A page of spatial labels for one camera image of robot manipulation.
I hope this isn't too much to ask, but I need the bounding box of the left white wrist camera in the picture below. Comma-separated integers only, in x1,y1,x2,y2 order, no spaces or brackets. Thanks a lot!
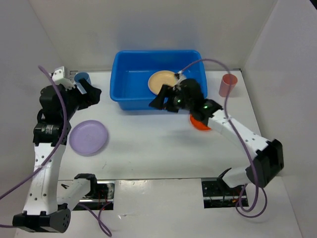
52,66,75,90

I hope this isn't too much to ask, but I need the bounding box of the blue plastic cup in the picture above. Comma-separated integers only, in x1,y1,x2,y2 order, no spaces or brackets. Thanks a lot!
74,72,91,84

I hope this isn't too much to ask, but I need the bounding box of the yellow plastic plate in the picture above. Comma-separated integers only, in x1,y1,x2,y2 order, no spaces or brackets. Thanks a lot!
148,70,177,95

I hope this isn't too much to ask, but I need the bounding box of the blue plastic bin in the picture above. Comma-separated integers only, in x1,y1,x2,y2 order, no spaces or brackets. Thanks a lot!
109,50,201,111

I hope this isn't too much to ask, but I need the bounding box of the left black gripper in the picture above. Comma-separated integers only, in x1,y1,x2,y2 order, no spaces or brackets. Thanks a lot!
61,78,102,119

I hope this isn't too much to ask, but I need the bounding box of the pink plastic cup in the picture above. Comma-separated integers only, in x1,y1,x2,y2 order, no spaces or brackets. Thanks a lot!
218,73,238,97

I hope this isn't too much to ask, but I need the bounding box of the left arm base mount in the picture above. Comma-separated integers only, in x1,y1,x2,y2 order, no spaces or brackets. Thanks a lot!
79,180,115,211

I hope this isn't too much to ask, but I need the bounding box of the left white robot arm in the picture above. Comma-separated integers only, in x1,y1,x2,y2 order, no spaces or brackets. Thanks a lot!
12,79,102,233

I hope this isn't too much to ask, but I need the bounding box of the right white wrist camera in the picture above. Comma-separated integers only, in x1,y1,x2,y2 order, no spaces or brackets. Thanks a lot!
174,71,187,85

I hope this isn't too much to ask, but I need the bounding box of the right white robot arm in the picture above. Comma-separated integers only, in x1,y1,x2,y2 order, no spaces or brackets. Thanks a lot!
149,79,284,195

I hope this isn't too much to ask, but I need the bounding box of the purple plastic plate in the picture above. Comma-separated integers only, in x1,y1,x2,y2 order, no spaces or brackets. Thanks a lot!
69,120,109,156

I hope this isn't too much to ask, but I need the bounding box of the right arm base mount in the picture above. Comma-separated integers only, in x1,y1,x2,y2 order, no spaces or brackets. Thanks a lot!
201,179,243,209

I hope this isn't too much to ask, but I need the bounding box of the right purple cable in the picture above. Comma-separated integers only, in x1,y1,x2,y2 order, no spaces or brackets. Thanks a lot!
182,58,268,218

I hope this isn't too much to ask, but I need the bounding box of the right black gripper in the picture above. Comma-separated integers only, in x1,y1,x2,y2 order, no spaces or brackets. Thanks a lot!
148,84,193,113

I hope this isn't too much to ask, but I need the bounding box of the orange plastic plate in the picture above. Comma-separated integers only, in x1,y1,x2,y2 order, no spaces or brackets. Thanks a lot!
189,114,212,131

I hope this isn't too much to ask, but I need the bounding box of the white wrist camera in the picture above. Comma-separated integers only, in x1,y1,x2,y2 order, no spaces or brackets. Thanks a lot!
174,71,187,85
52,66,75,90

